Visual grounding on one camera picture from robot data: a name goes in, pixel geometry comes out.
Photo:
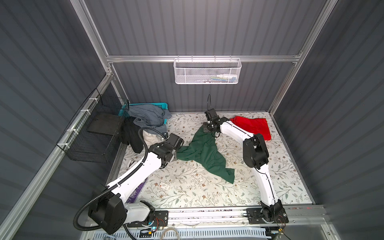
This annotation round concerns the green t-shirt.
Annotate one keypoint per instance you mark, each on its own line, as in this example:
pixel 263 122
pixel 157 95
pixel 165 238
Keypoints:
pixel 203 150

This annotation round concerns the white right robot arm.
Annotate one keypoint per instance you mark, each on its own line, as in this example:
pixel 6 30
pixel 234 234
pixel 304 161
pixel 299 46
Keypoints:
pixel 256 157

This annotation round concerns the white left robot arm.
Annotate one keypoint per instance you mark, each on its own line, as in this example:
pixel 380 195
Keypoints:
pixel 112 210

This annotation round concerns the white t-shirt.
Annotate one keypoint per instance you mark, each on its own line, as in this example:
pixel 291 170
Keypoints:
pixel 151 139

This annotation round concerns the small white card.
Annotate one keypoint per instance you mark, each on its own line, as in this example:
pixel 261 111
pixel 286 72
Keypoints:
pixel 164 186

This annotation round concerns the black t-shirt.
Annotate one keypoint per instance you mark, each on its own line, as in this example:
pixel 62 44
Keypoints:
pixel 129 135

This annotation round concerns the grey t-shirt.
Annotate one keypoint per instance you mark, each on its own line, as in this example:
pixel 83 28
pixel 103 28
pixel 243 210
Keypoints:
pixel 148 115

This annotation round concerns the folded red t-shirt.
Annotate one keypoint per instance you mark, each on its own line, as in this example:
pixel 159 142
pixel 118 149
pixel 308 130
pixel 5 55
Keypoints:
pixel 254 126

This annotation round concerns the purple booklet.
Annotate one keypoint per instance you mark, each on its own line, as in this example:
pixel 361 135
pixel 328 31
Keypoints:
pixel 135 194

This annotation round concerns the teal plastic laundry basket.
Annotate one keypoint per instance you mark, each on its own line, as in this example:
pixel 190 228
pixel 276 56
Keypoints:
pixel 124 109

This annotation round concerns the white wire mesh basket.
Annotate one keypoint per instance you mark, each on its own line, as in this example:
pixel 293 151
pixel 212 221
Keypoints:
pixel 207 70

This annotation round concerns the black wire mesh basket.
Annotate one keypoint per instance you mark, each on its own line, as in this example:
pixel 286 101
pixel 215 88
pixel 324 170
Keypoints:
pixel 93 136

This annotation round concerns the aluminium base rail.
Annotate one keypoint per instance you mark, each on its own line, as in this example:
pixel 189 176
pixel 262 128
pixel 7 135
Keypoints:
pixel 235 216

